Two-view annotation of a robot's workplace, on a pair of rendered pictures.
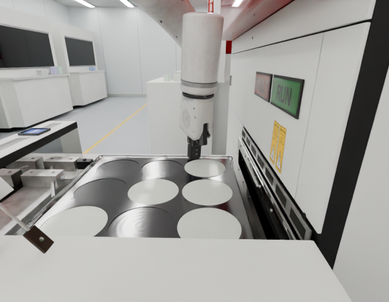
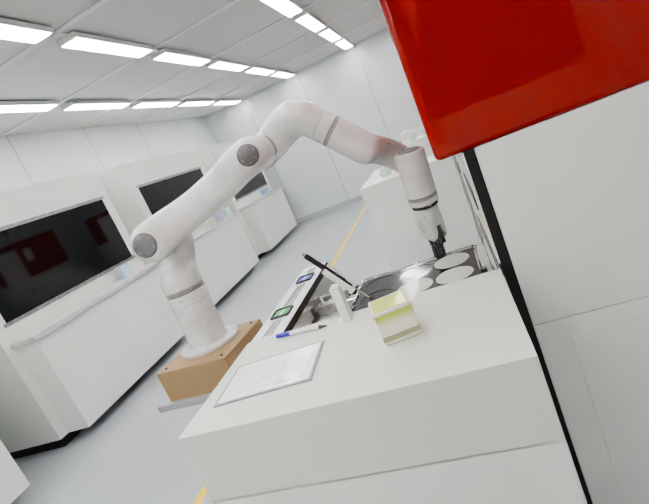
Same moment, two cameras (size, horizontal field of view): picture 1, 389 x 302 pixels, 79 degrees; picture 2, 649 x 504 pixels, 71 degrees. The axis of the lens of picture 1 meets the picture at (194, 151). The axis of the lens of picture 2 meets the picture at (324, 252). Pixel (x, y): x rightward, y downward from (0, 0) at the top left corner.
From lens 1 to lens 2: 0.78 m
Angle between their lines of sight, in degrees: 18
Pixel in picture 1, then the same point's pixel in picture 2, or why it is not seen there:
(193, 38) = (406, 171)
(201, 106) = (430, 214)
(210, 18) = (413, 155)
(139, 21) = (308, 92)
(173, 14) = (386, 155)
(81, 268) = not seen: hidden behind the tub
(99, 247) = not seen: hidden behind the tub
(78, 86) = (255, 225)
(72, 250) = not seen: hidden behind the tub
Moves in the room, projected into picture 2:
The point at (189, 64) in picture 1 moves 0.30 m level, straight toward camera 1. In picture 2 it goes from (410, 188) to (411, 212)
